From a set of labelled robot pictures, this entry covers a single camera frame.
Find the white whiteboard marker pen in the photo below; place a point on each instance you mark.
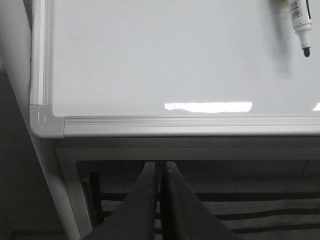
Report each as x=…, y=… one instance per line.
x=301, y=23

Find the white table leg frame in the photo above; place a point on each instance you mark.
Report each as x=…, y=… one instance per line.
x=68, y=163

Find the white whiteboard with aluminium frame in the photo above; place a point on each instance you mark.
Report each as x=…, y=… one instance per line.
x=172, y=68

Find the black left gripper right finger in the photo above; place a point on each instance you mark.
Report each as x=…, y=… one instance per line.
x=183, y=216

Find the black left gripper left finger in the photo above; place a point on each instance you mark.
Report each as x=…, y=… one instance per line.
x=134, y=219

